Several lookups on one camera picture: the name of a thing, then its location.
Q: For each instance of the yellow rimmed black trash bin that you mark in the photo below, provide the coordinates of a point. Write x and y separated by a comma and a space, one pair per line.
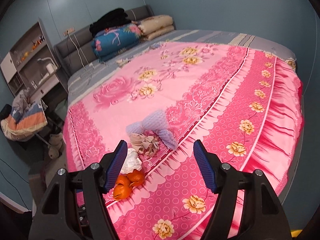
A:
297, 234

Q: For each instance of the beige folded quilt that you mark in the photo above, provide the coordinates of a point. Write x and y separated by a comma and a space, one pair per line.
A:
156, 26

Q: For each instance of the orange grey blanket on chair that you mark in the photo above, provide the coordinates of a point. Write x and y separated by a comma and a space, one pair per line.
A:
25, 119

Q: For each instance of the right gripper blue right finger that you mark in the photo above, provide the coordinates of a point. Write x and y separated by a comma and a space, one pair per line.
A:
208, 165

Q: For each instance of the wall power socket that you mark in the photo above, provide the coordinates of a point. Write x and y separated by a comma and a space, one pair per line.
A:
68, 31

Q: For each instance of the small cloth item on bed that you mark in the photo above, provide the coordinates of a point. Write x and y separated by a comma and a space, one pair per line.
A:
122, 62

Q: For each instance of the blue floral folded quilt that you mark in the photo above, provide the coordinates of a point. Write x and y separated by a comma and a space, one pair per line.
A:
109, 43

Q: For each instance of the white desk lamp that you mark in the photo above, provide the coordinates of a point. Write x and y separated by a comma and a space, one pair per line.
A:
50, 65

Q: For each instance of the black clothing pile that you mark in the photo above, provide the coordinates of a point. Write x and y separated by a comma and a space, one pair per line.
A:
115, 18

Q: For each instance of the grey striped bed mattress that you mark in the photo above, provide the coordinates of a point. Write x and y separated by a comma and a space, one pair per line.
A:
95, 73

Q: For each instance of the pink floral quilt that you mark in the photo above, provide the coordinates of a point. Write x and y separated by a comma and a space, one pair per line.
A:
243, 104

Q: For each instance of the purple foam net bundle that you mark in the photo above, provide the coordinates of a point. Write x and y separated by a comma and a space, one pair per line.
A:
154, 122
167, 138

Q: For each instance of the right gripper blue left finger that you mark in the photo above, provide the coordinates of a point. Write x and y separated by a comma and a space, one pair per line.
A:
113, 163

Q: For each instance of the beige cloth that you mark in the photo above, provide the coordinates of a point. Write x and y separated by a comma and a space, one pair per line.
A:
147, 145

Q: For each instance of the grey upholstered headboard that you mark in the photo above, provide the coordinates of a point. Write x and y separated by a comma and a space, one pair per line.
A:
75, 50

